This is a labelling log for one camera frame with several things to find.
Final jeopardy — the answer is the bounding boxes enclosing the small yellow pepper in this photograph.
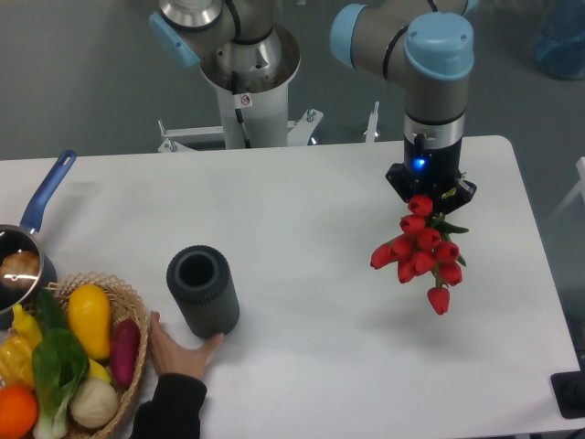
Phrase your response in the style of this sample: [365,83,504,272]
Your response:
[12,304,42,348]

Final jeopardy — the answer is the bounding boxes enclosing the dark grey ribbed vase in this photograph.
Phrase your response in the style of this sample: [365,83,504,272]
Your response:
[166,245,239,339]

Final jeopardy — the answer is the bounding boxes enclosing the person's bare hand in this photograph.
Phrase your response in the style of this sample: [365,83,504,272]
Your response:
[149,311,225,380]

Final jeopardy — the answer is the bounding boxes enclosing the black sleeved forearm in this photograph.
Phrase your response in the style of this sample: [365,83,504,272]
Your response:
[130,373,207,439]

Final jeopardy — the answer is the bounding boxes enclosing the blue translucent container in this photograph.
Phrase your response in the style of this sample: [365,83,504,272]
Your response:
[532,1,584,80]

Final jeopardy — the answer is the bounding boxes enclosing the blue handled saucepan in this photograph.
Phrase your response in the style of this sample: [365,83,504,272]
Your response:
[1,150,77,330]

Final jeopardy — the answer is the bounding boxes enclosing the green bok choy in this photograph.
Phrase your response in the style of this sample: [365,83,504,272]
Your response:
[32,328,89,438]

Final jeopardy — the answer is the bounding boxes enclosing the orange fruit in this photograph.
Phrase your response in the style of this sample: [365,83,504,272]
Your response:
[1,385,38,438]

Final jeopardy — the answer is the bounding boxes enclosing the yellow bell pepper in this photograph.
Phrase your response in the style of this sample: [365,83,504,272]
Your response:
[1,335,35,389]

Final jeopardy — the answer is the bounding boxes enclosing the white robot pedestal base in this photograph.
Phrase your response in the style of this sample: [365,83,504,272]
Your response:
[151,14,324,153]

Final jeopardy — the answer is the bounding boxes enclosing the white garlic bulb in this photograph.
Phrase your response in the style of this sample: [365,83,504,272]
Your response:
[69,379,119,429]

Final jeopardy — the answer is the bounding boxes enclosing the red tulip bouquet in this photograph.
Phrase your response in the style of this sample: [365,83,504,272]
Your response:
[369,195,469,316]

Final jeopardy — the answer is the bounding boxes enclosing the yellow squash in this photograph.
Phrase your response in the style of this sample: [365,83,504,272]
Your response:
[68,284,112,362]

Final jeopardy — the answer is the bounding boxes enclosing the woven wicker basket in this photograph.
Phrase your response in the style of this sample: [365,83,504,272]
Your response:
[32,272,149,438]

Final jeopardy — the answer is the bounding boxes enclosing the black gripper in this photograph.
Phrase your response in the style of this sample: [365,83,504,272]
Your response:
[386,135,476,214]

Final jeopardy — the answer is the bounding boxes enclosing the purple eggplant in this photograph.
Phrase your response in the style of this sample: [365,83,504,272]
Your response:
[110,318,141,388]

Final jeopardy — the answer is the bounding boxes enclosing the black device at table edge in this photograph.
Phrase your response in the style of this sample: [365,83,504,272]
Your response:
[550,371,585,419]

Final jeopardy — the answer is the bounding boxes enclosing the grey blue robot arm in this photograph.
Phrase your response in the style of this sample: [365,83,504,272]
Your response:
[149,1,476,214]

